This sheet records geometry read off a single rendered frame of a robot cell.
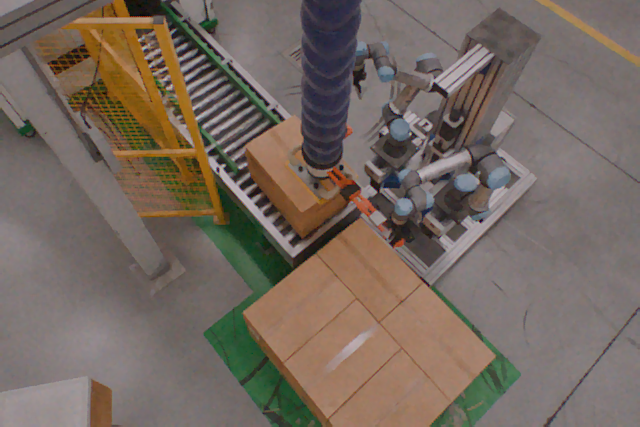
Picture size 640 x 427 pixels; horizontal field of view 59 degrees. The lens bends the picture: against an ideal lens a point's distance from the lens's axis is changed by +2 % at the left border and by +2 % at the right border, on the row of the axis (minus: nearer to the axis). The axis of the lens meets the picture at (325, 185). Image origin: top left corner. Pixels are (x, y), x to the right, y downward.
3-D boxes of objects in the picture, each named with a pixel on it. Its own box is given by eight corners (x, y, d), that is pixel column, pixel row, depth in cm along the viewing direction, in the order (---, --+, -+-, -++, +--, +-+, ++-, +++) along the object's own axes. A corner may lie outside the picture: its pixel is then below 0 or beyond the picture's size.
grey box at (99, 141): (93, 148, 288) (71, 114, 262) (102, 143, 290) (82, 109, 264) (114, 174, 282) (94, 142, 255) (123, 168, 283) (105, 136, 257)
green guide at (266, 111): (162, 11, 457) (159, 3, 449) (172, 5, 460) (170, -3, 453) (287, 139, 403) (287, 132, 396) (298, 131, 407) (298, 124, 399)
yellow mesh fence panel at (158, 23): (113, 229, 426) (-39, 29, 241) (115, 217, 431) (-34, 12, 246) (229, 224, 431) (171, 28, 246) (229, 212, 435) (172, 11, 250)
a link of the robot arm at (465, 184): (464, 180, 325) (471, 168, 313) (476, 199, 320) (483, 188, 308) (446, 187, 323) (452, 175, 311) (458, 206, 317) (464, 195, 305)
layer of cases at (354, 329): (248, 328, 380) (242, 312, 344) (355, 239, 413) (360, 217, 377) (369, 481, 339) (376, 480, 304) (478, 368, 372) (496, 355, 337)
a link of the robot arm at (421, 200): (425, 182, 269) (405, 190, 267) (436, 201, 265) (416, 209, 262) (422, 190, 276) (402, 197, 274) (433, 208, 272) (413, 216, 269)
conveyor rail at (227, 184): (106, 58, 451) (98, 41, 435) (111, 55, 453) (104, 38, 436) (290, 265, 374) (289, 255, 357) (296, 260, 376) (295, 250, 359)
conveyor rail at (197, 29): (174, 20, 473) (169, 3, 456) (179, 17, 475) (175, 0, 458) (361, 208, 396) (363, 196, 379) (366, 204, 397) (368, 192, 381)
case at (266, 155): (249, 176, 389) (244, 145, 354) (295, 146, 402) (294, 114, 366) (302, 238, 368) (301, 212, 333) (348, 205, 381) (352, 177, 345)
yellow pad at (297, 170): (283, 165, 325) (283, 160, 320) (296, 155, 328) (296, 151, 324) (320, 205, 313) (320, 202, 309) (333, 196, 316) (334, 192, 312)
